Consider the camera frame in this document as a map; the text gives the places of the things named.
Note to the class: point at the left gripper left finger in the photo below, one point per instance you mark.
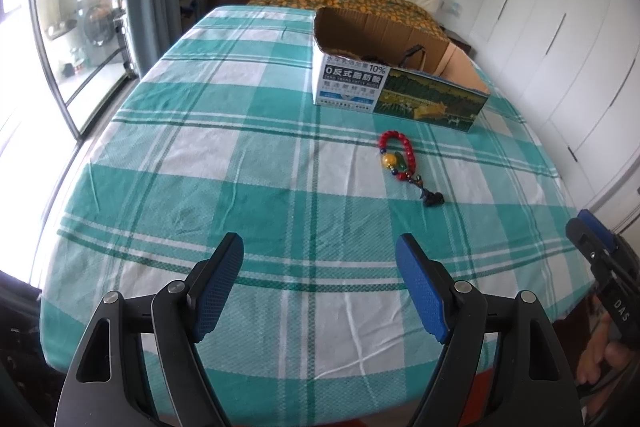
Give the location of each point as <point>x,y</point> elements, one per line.
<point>107,383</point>

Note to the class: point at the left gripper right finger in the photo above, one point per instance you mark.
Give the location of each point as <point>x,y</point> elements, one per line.
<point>532,384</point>

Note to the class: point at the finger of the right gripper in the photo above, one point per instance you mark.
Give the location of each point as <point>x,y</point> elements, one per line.
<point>588,245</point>
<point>605,236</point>

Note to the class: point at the person right hand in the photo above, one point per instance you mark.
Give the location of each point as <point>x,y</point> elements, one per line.
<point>601,349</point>

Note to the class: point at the white wardrobe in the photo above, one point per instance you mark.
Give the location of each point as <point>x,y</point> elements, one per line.
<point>566,65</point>

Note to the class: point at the right wooden nightstand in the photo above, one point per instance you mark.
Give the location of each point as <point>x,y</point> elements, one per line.
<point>458,41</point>

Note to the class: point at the teal plaid tablecloth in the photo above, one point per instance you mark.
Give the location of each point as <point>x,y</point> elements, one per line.
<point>221,136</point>

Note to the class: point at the open cardboard box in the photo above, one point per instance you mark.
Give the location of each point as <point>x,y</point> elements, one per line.
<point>404,72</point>

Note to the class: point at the washing machine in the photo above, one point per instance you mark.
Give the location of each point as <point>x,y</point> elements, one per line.
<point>100,26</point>

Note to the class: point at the orange floral bedspread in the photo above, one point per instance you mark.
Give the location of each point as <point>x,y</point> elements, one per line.
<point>399,11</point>

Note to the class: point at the glass sliding door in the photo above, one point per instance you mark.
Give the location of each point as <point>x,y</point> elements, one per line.
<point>81,92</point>

